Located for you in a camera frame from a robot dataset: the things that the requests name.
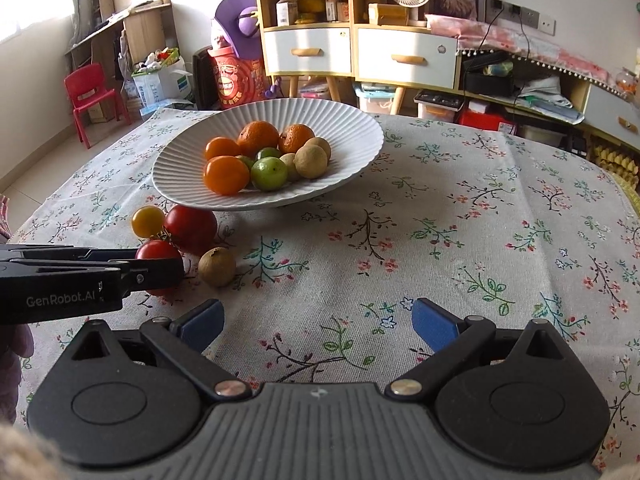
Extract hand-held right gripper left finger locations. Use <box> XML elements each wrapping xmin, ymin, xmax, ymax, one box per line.
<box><xmin>70</xmin><ymin>298</ymin><xmax>252</xmax><ymax>402</ymax></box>

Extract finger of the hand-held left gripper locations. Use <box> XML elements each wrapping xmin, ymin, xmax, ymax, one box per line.
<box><xmin>0</xmin><ymin>257</ymin><xmax>185</xmax><ymax>297</ymax></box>
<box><xmin>0</xmin><ymin>243</ymin><xmax>143</xmax><ymax>263</ymax></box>

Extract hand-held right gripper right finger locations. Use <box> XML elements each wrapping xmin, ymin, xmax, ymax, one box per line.
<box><xmin>385</xmin><ymin>297</ymin><xmax>567</xmax><ymax>397</ymax></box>

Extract small red tomato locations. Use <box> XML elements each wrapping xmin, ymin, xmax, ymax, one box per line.
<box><xmin>135</xmin><ymin>240</ymin><xmax>183</xmax><ymax>297</ymax></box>

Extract orange tangerine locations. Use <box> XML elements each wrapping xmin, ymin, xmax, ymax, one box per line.
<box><xmin>278</xmin><ymin>124</ymin><xmax>316</xmax><ymax>156</ymax></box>
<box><xmin>237</xmin><ymin>121</ymin><xmax>280</xmax><ymax>158</ymax></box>

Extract brown longan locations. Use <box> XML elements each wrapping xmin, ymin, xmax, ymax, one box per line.
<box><xmin>294</xmin><ymin>144</ymin><xmax>328</xmax><ymax>179</ymax></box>
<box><xmin>198</xmin><ymin>246</ymin><xmax>237</xmax><ymax>288</ymax></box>
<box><xmin>305</xmin><ymin>137</ymin><xmax>332</xmax><ymax>161</ymax></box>
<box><xmin>279</xmin><ymin>153</ymin><xmax>301</xmax><ymax>181</ymax></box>

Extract white ribbed plate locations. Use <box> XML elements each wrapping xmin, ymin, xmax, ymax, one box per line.
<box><xmin>151</xmin><ymin>98</ymin><xmax>385</xmax><ymax>212</ymax></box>

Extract person's right forearm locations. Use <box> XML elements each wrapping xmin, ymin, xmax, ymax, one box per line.
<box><xmin>0</xmin><ymin>425</ymin><xmax>56</xmax><ymax>480</ymax></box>

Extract person's left hand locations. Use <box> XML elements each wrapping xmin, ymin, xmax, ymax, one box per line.
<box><xmin>0</xmin><ymin>322</ymin><xmax>35</xmax><ymax>426</ymax></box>

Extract yellow tomato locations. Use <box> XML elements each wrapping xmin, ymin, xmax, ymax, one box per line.
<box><xmin>131</xmin><ymin>205</ymin><xmax>166</xmax><ymax>239</ymax></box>

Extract large red tomato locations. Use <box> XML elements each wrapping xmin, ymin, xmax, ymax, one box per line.
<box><xmin>164</xmin><ymin>205</ymin><xmax>218</xmax><ymax>256</ymax></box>

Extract floral tablecloth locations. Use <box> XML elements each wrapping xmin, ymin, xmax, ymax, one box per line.
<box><xmin>10</xmin><ymin>105</ymin><xmax>640</xmax><ymax>471</ymax></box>

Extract orange tomato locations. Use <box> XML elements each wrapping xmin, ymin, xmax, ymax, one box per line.
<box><xmin>203</xmin><ymin>156</ymin><xmax>251</xmax><ymax>196</ymax></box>
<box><xmin>205</xmin><ymin>136</ymin><xmax>242</xmax><ymax>162</ymax></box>

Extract blue tissue box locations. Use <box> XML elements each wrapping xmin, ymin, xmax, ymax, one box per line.
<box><xmin>140</xmin><ymin>100</ymin><xmax>196</xmax><ymax>121</ymax></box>

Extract red plastic chair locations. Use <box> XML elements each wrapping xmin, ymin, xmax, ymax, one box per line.
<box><xmin>64</xmin><ymin>63</ymin><xmax>132</xmax><ymax>148</ymax></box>

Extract cardboard box of toys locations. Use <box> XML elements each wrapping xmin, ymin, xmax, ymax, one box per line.
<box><xmin>131</xmin><ymin>47</ymin><xmax>193</xmax><ymax>106</ymax></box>

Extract red printed bucket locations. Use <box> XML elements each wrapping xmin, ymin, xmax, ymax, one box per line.
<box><xmin>207</xmin><ymin>47</ymin><xmax>271</xmax><ymax>111</ymax></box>

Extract red box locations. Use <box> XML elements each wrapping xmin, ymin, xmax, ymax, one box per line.
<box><xmin>457</xmin><ymin>107</ymin><xmax>518</xmax><ymax>136</ymax></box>

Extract clear bin black lid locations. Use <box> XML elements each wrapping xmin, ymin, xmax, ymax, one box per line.
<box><xmin>414</xmin><ymin>90</ymin><xmax>463</xmax><ymax>123</ymax></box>

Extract clear bin blue lid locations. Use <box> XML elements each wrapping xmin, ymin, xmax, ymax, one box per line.
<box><xmin>354</xmin><ymin>82</ymin><xmax>401</xmax><ymax>115</ymax></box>

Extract wooden desk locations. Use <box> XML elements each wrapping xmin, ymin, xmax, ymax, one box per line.
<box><xmin>64</xmin><ymin>0</ymin><xmax>173</xmax><ymax>91</ymax></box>

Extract clear storage bin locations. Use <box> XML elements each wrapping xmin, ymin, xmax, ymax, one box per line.
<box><xmin>300</xmin><ymin>76</ymin><xmax>333</xmax><ymax>101</ymax></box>

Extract yellow beaded object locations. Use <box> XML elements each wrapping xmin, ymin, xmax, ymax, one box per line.
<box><xmin>590</xmin><ymin>142</ymin><xmax>640</xmax><ymax>188</ymax></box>

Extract black storage box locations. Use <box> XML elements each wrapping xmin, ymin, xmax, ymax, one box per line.
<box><xmin>462</xmin><ymin>52</ymin><xmax>516</xmax><ymax>96</ymax></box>

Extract pile of papers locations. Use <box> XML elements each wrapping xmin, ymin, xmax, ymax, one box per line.
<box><xmin>515</xmin><ymin>76</ymin><xmax>586</xmax><ymax>123</ymax></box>

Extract purple plush toy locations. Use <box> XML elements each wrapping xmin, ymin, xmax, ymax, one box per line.
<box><xmin>212</xmin><ymin>0</ymin><xmax>263</xmax><ymax>63</ymax></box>

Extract white cabinet drawer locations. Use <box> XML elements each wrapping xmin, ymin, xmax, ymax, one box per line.
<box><xmin>357</xmin><ymin>27</ymin><xmax>458</xmax><ymax>90</ymax></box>
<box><xmin>263</xmin><ymin>27</ymin><xmax>352</xmax><ymax>76</ymax></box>

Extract white carton box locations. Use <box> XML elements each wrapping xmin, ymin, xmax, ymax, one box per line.
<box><xmin>276</xmin><ymin>0</ymin><xmax>300</xmax><ymax>27</ymax></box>

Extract pink floral cloth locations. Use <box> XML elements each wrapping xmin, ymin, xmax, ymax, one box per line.
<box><xmin>425</xmin><ymin>14</ymin><xmax>640</xmax><ymax>93</ymax></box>

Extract yellow packet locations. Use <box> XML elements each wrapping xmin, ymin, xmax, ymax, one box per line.
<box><xmin>297</xmin><ymin>0</ymin><xmax>326</xmax><ymax>25</ymax></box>

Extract small glass jar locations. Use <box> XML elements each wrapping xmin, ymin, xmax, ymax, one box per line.
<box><xmin>617</xmin><ymin>67</ymin><xmax>638</xmax><ymax>98</ymax></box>

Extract wooden box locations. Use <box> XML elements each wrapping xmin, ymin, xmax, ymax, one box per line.
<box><xmin>368</xmin><ymin>3</ymin><xmax>416</xmax><ymax>26</ymax></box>

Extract wooden shelf cabinet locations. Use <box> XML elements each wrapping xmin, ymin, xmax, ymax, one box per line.
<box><xmin>255</xmin><ymin>0</ymin><xmax>461</xmax><ymax>116</ymax></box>

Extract wall outlets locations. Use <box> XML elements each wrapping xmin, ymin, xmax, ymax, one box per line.
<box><xmin>490</xmin><ymin>0</ymin><xmax>557</xmax><ymax>36</ymax></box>

